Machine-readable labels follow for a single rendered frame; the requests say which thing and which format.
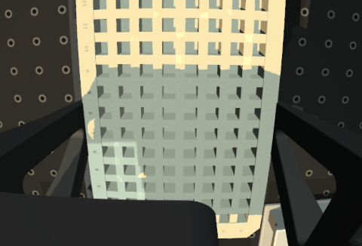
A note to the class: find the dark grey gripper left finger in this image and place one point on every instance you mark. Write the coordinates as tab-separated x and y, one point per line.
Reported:
23	147

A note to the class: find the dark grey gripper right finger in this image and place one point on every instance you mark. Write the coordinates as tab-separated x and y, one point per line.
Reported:
339	150

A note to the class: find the cream plate with grid of square wells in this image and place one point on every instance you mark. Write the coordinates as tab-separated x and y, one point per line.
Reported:
187	68

